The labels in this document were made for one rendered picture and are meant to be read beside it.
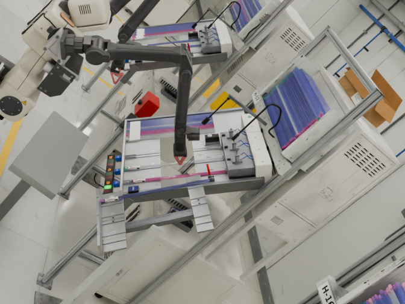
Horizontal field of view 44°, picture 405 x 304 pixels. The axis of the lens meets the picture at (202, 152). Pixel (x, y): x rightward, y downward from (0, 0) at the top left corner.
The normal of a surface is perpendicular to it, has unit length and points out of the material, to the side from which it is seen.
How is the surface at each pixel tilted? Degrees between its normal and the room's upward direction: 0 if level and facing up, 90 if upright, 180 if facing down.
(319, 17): 90
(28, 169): 0
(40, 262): 0
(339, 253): 90
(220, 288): 90
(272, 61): 90
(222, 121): 46
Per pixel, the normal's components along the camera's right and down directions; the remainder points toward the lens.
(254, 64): 0.09, 0.58
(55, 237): 0.67, -0.64
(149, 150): -0.07, -0.81
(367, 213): -0.74, -0.51
